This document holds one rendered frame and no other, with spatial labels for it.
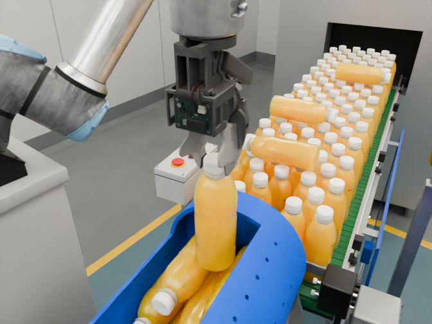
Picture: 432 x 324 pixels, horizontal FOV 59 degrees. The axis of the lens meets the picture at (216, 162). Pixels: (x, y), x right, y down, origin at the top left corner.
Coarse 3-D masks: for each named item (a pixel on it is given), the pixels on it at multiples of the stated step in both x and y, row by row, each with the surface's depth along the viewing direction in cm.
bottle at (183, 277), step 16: (192, 240) 75; (176, 256) 72; (192, 256) 71; (176, 272) 68; (192, 272) 69; (208, 272) 72; (160, 288) 69; (176, 288) 67; (192, 288) 68; (176, 304) 67
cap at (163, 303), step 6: (156, 294) 66; (162, 294) 66; (156, 300) 65; (162, 300) 65; (168, 300) 65; (156, 306) 66; (162, 306) 65; (168, 306) 65; (174, 306) 67; (162, 312) 66; (168, 312) 65
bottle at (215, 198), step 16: (208, 176) 58; (224, 176) 59; (208, 192) 59; (224, 192) 59; (208, 208) 59; (224, 208) 60; (208, 224) 61; (224, 224) 61; (208, 240) 63; (224, 240) 63; (208, 256) 65; (224, 256) 65
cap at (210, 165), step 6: (204, 156) 59; (210, 156) 59; (216, 156) 59; (204, 162) 58; (210, 162) 58; (216, 162) 58; (204, 168) 59; (210, 168) 58; (216, 168) 57; (222, 168) 58; (216, 174) 58
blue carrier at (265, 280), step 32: (192, 224) 85; (256, 224) 68; (288, 224) 72; (160, 256) 79; (256, 256) 63; (288, 256) 68; (128, 288) 70; (224, 288) 56; (256, 288) 59; (288, 288) 66; (96, 320) 63; (128, 320) 71; (224, 320) 53; (256, 320) 57
